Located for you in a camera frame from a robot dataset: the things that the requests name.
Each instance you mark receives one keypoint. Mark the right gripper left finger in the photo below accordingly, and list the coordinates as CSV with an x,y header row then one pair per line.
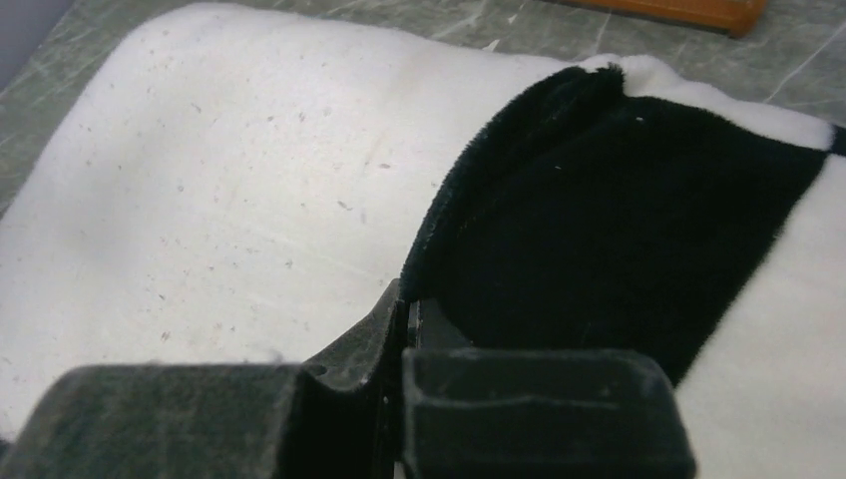
x,y
331,416

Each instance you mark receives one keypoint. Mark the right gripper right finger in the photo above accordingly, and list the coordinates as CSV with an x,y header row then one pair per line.
x,y
487,413

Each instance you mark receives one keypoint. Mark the white pillow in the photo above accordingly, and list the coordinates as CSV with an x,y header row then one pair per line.
x,y
233,185

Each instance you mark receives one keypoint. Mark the black white checkered pillowcase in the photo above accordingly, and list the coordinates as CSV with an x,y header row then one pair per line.
x,y
615,205

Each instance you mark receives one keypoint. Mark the wooden shelf rack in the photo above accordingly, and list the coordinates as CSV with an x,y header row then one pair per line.
x,y
735,18

